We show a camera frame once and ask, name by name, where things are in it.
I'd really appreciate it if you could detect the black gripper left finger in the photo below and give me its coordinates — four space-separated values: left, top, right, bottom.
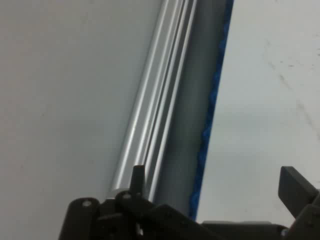
59 164 218 240

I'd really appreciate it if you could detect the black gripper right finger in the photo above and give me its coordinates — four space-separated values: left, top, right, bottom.
277 165 320 240

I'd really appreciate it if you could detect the aluminium frame rail horizontal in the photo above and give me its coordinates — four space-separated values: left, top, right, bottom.
107 0 201 201

